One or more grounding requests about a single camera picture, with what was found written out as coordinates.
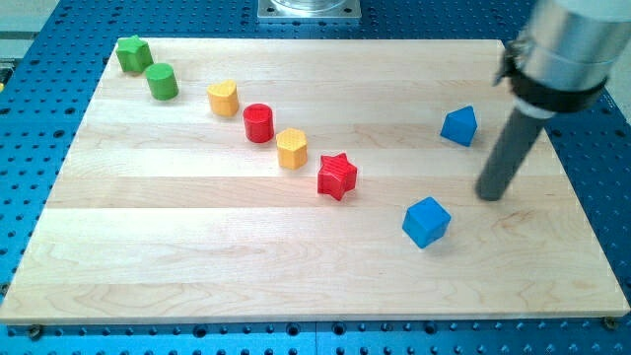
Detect green star block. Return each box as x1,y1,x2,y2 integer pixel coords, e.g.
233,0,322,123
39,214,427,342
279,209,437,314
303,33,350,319
115,35,154,73

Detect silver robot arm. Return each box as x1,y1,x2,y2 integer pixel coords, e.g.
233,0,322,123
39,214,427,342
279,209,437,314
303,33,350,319
495,0,630,119

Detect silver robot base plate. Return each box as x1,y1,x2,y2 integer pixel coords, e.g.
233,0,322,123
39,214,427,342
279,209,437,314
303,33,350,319
257,0,362,22

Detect light wooden board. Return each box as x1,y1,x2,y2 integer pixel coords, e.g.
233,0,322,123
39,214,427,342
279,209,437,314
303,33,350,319
1,38,629,324

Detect red cylinder block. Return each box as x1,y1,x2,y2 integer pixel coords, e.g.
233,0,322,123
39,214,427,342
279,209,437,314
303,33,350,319
243,104,274,143

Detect blue perforated metal table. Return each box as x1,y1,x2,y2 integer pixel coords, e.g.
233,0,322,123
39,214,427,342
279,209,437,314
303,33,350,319
1,0,630,354

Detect yellow heart block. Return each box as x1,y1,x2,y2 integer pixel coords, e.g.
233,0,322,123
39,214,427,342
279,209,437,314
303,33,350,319
206,79,240,117

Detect blue cube block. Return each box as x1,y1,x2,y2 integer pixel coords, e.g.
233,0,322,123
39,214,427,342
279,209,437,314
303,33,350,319
402,196,452,249

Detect red star block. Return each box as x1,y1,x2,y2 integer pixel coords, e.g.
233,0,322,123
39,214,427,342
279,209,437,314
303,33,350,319
317,153,358,201

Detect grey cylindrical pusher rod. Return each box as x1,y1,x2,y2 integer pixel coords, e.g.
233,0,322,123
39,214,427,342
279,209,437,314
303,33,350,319
475,107,550,201

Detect yellow hexagon block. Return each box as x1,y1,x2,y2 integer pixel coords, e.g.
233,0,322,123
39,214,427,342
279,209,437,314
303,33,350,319
276,128,308,170

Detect green cylinder block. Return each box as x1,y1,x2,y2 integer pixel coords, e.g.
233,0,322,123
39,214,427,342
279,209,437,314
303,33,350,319
145,63,179,101

